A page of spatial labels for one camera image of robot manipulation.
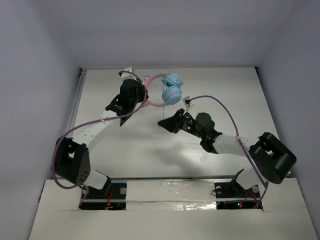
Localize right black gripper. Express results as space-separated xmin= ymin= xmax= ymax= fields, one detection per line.
xmin=158 ymin=108 xmax=205 ymax=140

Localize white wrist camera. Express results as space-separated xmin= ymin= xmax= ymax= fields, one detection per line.
xmin=118 ymin=66 xmax=137 ymax=81
xmin=182 ymin=96 xmax=194 ymax=114

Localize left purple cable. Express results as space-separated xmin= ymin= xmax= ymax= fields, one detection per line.
xmin=50 ymin=70 xmax=148 ymax=208

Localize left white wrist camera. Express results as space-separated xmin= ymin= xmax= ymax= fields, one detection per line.
xmin=118 ymin=66 xmax=137 ymax=81

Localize aluminium rail left edge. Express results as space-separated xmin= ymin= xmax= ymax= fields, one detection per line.
xmin=65 ymin=67 xmax=87 ymax=132

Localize purple cable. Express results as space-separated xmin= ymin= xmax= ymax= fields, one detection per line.
xmin=184 ymin=94 xmax=270 ymax=210
xmin=50 ymin=70 xmax=148 ymax=208

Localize pink blue cat-ear headphones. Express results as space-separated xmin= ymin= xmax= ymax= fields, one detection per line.
xmin=143 ymin=73 xmax=184 ymax=108

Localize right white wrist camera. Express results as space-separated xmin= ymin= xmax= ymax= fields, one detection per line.
xmin=182 ymin=96 xmax=194 ymax=114

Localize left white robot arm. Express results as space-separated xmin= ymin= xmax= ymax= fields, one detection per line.
xmin=51 ymin=73 xmax=148 ymax=197

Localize white foam front panel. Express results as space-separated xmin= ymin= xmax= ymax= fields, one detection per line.
xmin=125 ymin=180 xmax=217 ymax=211

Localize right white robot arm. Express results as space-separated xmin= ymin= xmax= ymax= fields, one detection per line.
xmin=157 ymin=108 xmax=297 ymax=197

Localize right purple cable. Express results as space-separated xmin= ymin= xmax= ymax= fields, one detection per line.
xmin=184 ymin=94 xmax=270 ymax=210

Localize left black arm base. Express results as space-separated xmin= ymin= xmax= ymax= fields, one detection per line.
xmin=78 ymin=179 xmax=127 ymax=211

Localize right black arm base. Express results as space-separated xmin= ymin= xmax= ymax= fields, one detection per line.
xmin=211 ymin=169 xmax=263 ymax=210

